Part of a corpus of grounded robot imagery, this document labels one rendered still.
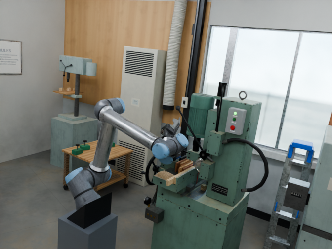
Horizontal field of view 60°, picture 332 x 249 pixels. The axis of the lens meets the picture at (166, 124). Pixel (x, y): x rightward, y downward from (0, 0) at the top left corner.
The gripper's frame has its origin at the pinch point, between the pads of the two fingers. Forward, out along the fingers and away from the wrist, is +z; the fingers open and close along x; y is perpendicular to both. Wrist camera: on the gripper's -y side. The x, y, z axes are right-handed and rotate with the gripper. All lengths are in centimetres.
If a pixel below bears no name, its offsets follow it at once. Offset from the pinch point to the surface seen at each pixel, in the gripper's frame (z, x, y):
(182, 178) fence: -25.3, 15.3, -26.1
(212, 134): -11.8, -20.6, -17.8
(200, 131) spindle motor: 2.6, -7.2, -20.5
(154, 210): -34, 50, -32
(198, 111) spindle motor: 9.5, -14.9, -10.0
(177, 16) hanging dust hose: 184, 3, 13
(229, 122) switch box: -9.8, -34.2, -18.6
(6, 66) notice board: 164, 207, 134
